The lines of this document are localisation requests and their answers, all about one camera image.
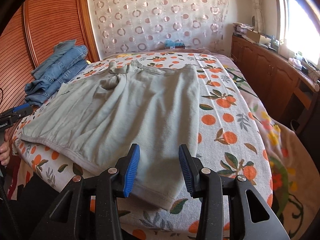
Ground stack of papers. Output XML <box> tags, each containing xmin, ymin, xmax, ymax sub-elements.
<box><xmin>232</xmin><ymin>22</ymin><xmax>254</xmax><ymax>35</ymax></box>

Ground pink floral blanket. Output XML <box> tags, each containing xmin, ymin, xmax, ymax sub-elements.
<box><xmin>195</xmin><ymin>47</ymin><xmax>320</xmax><ymax>240</ymax></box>

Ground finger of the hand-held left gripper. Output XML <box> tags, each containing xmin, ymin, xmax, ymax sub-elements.
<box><xmin>11</xmin><ymin>103</ymin><xmax>33</xmax><ymax>118</ymax></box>

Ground wood-framed window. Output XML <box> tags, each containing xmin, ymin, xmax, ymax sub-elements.
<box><xmin>274</xmin><ymin>0</ymin><xmax>320</xmax><ymax>68</ymax></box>

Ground orange fruit print bedsheet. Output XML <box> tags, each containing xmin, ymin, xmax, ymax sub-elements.
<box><xmin>12</xmin><ymin>51</ymin><xmax>273</xmax><ymax>240</ymax></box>

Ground white window curtain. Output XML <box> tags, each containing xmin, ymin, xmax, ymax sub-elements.
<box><xmin>246</xmin><ymin>0</ymin><xmax>269</xmax><ymax>34</ymax></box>

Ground person's left hand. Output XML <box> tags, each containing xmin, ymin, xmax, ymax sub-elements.
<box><xmin>0</xmin><ymin>142</ymin><xmax>11</xmax><ymax>166</ymax></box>

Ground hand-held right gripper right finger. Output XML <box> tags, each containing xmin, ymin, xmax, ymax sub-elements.
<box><xmin>178</xmin><ymin>144</ymin><xmax>288</xmax><ymax>240</ymax></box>

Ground stack of blue jeans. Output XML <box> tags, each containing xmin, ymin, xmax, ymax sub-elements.
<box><xmin>24</xmin><ymin>39</ymin><xmax>89</xmax><ymax>107</ymax></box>

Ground dark cloth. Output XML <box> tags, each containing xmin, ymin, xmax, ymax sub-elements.
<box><xmin>10</xmin><ymin>174</ymin><xmax>65</xmax><ymax>233</ymax></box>

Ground white tissue pack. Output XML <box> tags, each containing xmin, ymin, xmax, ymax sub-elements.
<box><xmin>288</xmin><ymin>57</ymin><xmax>303</xmax><ymax>68</ymax></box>

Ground open cardboard box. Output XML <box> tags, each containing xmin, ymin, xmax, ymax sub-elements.
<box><xmin>246</xmin><ymin>30</ymin><xmax>272</xmax><ymax>46</ymax></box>

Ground brown slatted wooden wardrobe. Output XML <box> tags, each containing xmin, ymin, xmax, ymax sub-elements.
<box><xmin>0</xmin><ymin>0</ymin><xmax>100</xmax><ymax>110</ymax></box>

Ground blue item on box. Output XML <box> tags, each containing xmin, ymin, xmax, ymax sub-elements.
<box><xmin>164</xmin><ymin>39</ymin><xmax>186</xmax><ymax>50</ymax></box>

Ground black cable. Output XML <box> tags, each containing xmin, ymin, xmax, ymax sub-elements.
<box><xmin>0</xmin><ymin>172</ymin><xmax>14</xmax><ymax>233</ymax></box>

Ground sheer circle-patterned curtain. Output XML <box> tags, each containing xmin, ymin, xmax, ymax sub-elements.
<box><xmin>86</xmin><ymin>0</ymin><xmax>230</xmax><ymax>55</ymax></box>

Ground brown wooden cabinet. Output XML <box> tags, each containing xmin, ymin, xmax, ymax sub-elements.
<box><xmin>230</xmin><ymin>34</ymin><xmax>320</xmax><ymax>140</ymax></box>

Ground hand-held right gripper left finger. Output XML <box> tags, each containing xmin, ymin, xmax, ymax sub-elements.
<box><xmin>30</xmin><ymin>144</ymin><xmax>140</xmax><ymax>240</ymax></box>

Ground white plastic jug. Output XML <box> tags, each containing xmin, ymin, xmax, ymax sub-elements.
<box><xmin>279</xmin><ymin>39</ymin><xmax>288</xmax><ymax>57</ymax></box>

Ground grey-green pants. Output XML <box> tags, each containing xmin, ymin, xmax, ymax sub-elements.
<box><xmin>20</xmin><ymin>60</ymin><xmax>200</xmax><ymax>210</ymax></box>

